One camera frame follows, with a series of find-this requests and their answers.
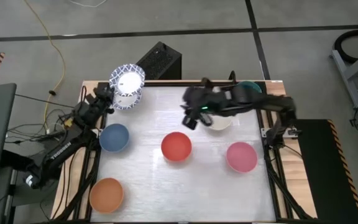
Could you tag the black clamp knob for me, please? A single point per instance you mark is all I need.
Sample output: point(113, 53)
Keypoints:
point(232, 76)

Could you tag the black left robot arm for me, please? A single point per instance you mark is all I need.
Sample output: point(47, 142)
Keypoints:
point(61, 152)

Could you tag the grey metal stand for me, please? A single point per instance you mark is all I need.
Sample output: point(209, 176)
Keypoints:
point(350, 81)

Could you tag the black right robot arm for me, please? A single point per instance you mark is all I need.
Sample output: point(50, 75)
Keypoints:
point(272, 104)

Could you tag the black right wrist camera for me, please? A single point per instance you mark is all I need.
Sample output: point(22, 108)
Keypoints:
point(190, 123)

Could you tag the orange bowl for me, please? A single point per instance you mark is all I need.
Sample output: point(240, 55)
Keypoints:
point(106, 195)

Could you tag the red bowl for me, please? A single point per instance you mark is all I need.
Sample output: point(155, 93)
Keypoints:
point(176, 146)

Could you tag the beige bowl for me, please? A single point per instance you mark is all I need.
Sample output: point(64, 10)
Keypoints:
point(222, 124)

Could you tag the pink bowl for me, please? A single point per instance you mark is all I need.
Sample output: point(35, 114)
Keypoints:
point(241, 157)

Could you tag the black perforated computer tower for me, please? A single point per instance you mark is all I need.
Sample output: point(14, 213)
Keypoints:
point(160, 62)

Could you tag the blue patterned white bowl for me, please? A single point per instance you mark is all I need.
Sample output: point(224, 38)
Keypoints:
point(129, 81)
point(126, 102)

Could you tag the teal bowl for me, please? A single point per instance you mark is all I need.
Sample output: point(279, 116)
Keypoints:
point(252, 87)

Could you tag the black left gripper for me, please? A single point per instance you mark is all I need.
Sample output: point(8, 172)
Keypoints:
point(99, 104)

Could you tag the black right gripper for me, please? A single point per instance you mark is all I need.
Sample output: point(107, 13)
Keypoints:
point(204, 99)

